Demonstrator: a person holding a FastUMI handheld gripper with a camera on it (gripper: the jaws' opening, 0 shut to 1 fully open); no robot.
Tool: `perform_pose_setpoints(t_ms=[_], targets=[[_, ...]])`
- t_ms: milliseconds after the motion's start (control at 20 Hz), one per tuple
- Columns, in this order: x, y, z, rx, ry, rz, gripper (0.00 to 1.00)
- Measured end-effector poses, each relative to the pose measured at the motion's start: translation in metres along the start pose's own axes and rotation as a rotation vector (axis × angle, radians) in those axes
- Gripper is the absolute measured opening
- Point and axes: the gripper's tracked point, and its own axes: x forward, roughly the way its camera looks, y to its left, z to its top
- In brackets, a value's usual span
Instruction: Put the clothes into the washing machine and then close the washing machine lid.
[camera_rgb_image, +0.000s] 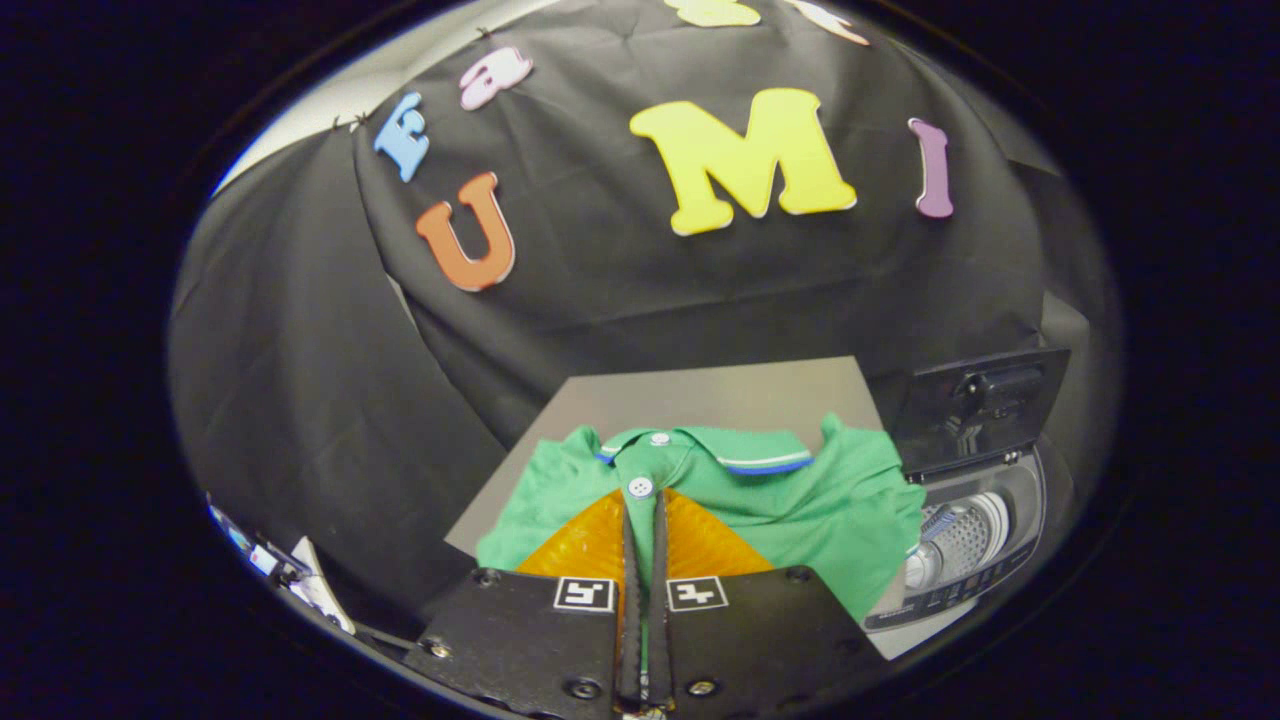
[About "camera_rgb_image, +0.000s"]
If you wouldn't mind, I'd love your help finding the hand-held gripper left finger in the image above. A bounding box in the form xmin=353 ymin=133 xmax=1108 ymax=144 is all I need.
xmin=405 ymin=488 xmax=643 ymax=716

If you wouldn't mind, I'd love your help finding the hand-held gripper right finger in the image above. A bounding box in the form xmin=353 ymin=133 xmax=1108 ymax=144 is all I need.
xmin=648 ymin=488 xmax=891 ymax=713

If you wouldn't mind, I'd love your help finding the green polo shirt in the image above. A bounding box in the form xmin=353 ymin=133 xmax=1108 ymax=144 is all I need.
xmin=476 ymin=412 xmax=927 ymax=626

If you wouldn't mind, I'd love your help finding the dark grey washing machine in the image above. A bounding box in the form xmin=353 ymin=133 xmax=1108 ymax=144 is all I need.
xmin=865 ymin=445 xmax=1049 ymax=633

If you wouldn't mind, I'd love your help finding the dark washing machine lid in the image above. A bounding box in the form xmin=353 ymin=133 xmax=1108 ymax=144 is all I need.
xmin=880 ymin=347 xmax=1071 ymax=483

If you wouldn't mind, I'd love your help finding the small beige cabinet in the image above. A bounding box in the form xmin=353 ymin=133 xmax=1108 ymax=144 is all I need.
xmin=445 ymin=356 xmax=886 ymax=561

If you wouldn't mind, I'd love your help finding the white equipment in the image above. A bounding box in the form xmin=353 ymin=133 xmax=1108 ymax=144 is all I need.
xmin=207 ymin=493 xmax=356 ymax=636

